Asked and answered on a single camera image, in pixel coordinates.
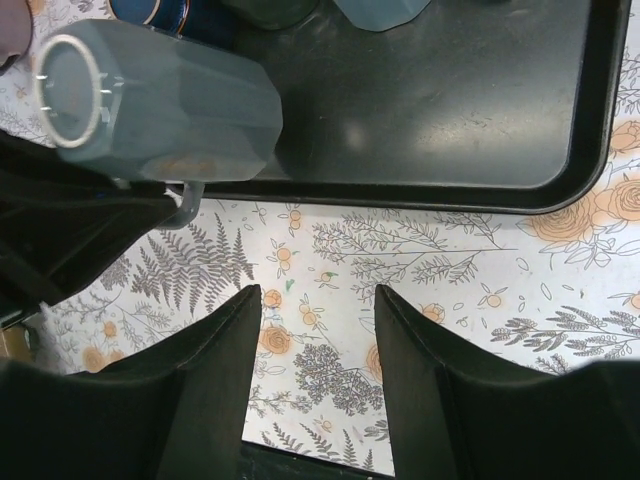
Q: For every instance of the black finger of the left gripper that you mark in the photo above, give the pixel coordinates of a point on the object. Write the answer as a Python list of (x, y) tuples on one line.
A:
[(62, 226)]

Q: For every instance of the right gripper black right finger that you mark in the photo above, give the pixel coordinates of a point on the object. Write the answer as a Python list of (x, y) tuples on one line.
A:
[(456, 411)]

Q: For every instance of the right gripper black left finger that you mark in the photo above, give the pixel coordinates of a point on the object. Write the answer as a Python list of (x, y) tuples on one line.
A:
[(174, 410)]

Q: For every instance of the slate blue mug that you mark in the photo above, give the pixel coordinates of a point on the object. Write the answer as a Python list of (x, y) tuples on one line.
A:
[(137, 104)]

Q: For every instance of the lavender purple mug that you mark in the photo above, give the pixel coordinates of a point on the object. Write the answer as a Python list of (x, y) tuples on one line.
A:
[(16, 31)]

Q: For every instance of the navy blue mug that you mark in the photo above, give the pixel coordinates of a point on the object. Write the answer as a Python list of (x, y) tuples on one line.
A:
[(205, 21)]

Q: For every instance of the dark grey mug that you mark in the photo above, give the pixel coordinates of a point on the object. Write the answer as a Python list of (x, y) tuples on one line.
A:
[(273, 14)]

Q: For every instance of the light blue faceted mug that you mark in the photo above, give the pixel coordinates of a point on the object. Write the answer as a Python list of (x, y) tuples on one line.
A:
[(380, 15)]

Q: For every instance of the floral table mat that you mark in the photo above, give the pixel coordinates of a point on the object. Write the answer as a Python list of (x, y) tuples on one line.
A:
[(550, 292)]

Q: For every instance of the black serving tray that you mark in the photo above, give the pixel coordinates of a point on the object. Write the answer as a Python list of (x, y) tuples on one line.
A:
[(486, 106)]

